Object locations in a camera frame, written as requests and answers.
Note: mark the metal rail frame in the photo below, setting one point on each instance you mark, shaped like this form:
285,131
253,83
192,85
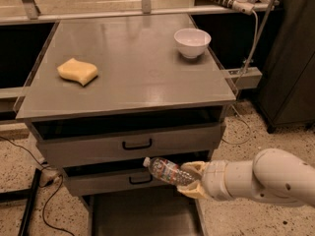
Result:
131,7

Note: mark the white power strip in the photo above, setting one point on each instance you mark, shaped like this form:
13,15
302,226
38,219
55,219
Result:
242,6

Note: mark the top grey drawer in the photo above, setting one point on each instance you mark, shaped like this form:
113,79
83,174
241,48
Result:
110,138

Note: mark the bottom grey drawer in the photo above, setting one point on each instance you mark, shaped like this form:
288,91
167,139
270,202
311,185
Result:
154,211

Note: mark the grey drawer cabinet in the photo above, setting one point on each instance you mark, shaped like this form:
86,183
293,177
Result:
139,70

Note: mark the grey drawer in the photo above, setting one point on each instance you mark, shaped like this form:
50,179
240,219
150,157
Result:
107,177
110,138
154,211

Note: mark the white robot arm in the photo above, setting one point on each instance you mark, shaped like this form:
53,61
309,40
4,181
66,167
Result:
273,176

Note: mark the middle grey drawer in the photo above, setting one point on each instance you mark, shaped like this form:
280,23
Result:
107,177

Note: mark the yellow sponge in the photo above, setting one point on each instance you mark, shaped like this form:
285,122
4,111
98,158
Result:
77,71

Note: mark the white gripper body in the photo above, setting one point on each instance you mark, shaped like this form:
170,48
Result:
215,178

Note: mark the dark cabinet on right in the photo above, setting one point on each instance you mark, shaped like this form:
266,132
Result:
286,94

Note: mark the clear plastic water bottle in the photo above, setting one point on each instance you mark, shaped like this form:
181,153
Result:
169,172

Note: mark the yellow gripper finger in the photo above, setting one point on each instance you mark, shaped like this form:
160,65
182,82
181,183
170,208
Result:
194,190
194,169

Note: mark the white bowl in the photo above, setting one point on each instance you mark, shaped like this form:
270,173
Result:
192,43

